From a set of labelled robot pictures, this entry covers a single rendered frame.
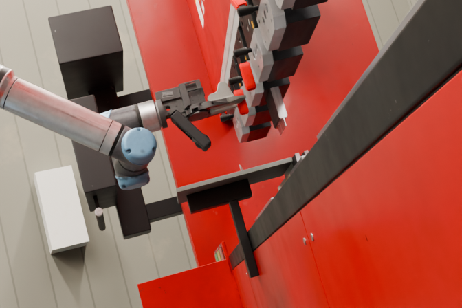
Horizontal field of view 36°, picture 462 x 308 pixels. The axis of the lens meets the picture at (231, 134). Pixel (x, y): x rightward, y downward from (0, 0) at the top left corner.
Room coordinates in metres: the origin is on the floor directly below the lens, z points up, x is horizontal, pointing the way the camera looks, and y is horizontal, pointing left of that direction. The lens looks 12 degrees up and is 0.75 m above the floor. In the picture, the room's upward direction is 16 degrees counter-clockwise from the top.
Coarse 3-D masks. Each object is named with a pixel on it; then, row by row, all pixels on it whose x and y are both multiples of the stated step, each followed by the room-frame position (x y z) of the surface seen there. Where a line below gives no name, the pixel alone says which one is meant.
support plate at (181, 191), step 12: (252, 168) 1.56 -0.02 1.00; (264, 168) 1.56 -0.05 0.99; (276, 168) 1.61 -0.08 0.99; (216, 180) 1.55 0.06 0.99; (228, 180) 1.57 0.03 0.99; (240, 180) 1.62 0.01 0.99; (252, 180) 1.68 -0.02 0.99; (264, 180) 1.73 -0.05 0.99; (180, 192) 1.55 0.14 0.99; (192, 192) 1.60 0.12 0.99
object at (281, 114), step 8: (272, 88) 1.61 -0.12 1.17; (272, 96) 1.61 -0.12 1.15; (280, 96) 1.61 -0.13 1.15; (272, 104) 1.64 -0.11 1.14; (280, 104) 1.61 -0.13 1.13; (272, 112) 1.67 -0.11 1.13; (280, 112) 1.61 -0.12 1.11; (272, 120) 1.70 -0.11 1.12; (280, 120) 1.63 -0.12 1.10; (280, 128) 1.67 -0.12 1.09
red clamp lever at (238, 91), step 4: (236, 76) 1.69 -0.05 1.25; (240, 76) 1.69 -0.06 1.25; (228, 80) 1.69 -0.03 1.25; (232, 80) 1.68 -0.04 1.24; (236, 80) 1.69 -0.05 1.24; (240, 80) 1.69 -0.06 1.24; (232, 84) 1.69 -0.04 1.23; (236, 84) 1.69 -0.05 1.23; (236, 88) 1.69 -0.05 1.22; (236, 92) 1.69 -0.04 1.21; (240, 92) 1.69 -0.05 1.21; (244, 100) 1.69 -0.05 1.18; (240, 104) 1.68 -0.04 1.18; (244, 104) 1.69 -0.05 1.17; (240, 108) 1.68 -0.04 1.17; (244, 108) 1.69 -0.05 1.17; (240, 112) 1.69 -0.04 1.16; (244, 112) 1.69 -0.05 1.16; (248, 112) 1.70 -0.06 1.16
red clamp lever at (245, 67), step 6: (240, 48) 1.49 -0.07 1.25; (246, 48) 1.49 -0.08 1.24; (234, 54) 1.49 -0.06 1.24; (240, 54) 1.49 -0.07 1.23; (246, 54) 1.49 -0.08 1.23; (240, 60) 1.49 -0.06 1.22; (240, 66) 1.49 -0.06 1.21; (246, 66) 1.49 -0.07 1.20; (246, 72) 1.49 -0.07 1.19; (246, 78) 1.49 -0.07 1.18; (252, 78) 1.49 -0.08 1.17; (246, 84) 1.49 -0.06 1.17; (252, 84) 1.49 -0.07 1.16; (246, 90) 1.50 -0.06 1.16
